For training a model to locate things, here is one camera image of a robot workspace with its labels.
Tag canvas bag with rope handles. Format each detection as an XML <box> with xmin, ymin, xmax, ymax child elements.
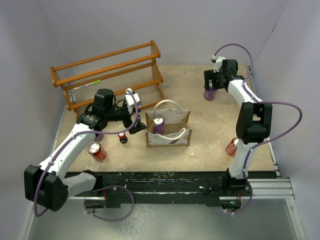
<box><xmin>145</xmin><ymin>99</ymin><xmax>192</xmax><ymax>148</ymax></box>

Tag green marker pen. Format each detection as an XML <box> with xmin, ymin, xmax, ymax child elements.
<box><xmin>72</xmin><ymin>79</ymin><xmax>101</xmax><ymax>90</ymax></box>

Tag orange wooden rack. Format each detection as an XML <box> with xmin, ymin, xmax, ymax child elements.
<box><xmin>50</xmin><ymin>40</ymin><xmax>165</xmax><ymax>118</ymax></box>

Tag purple soda can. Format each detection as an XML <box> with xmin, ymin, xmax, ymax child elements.
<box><xmin>203</xmin><ymin>88</ymin><xmax>218</xmax><ymax>101</ymax></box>
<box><xmin>94</xmin><ymin>134</ymin><xmax>104</xmax><ymax>142</ymax></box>
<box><xmin>153</xmin><ymin>116</ymin><xmax>165</xmax><ymax>135</ymax></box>

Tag small dark sauce bottle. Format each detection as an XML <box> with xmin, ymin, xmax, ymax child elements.
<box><xmin>118</xmin><ymin>132</ymin><xmax>128</xmax><ymax>144</ymax></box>

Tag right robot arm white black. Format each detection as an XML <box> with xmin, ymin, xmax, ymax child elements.
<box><xmin>204</xmin><ymin>56</ymin><xmax>273</xmax><ymax>196</ymax></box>

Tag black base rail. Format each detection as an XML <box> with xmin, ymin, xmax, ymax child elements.
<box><xmin>72</xmin><ymin>170</ymin><xmax>252</xmax><ymax>208</ymax></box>

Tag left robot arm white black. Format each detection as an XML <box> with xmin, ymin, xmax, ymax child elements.
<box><xmin>24</xmin><ymin>88</ymin><xmax>146</xmax><ymax>217</ymax></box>

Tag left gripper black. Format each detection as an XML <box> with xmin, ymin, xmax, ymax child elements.
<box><xmin>105</xmin><ymin>104</ymin><xmax>147</xmax><ymax>134</ymax></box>

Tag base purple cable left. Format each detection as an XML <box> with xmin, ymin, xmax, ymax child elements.
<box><xmin>84</xmin><ymin>184</ymin><xmax>136</xmax><ymax>222</ymax></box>

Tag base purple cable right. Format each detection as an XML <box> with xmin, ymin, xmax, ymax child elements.
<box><xmin>221</xmin><ymin>178</ymin><xmax>254</xmax><ymax>216</ymax></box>

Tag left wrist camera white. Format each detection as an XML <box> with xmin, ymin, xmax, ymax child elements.
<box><xmin>125</xmin><ymin>88</ymin><xmax>142</xmax><ymax>112</ymax></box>

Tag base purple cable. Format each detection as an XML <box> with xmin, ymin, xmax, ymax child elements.
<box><xmin>84</xmin><ymin>184</ymin><xmax>136</xmax><ymax>222</ymax></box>
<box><xmin>221</xmin><ymin>178</ymin><xmax>254</xmax><ymax>216</ymax></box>

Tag red soda can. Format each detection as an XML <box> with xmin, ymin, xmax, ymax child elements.
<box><xmin>225</xmin><ymin>137</ymin><xmax>239</xmax><ymax>157</ymax></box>
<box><xmin>87</xmin><ymin>142</ymin><xmax>107</xmax><ymax>162</ymax></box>

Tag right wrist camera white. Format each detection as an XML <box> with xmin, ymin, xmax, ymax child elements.
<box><xmin>211</xmin><ymin>55</ymin><xmax>225</xmax><ymax>73</ymax></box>

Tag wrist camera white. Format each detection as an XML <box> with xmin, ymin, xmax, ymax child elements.
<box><xmin>125</xmin><ymin>88</ymin><xmax>142</xmax><ymax>112</ymax></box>
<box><xmin>211</xmin><ymin>55</ymin><xmax>225</xmax><ymax>73</ymax></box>

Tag aluminium frame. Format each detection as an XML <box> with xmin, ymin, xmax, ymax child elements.
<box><xmin>18</xmin><ymin>66</ymin><xmax>308</xmax><ymax>240</ymax></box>

